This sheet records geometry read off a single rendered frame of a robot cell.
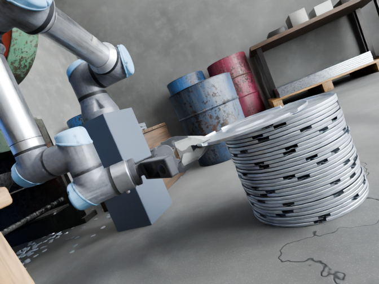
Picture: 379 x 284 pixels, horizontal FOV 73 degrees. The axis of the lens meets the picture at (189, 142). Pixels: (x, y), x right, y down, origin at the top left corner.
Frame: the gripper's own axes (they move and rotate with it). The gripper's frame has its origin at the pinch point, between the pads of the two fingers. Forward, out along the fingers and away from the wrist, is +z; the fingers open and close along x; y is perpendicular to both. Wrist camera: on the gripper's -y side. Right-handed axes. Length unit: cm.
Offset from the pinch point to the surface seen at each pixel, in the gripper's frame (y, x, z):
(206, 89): 79, -18, 26
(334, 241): -20.2, 24.5, 11.9
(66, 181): 84, -1, -65
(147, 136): 76, -6, -15
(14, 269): -22.0, 3.6, -38.5
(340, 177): -14.5, 16.4, 21.2
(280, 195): -10.1, 16.3, 9.1
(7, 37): 94, -87, -65
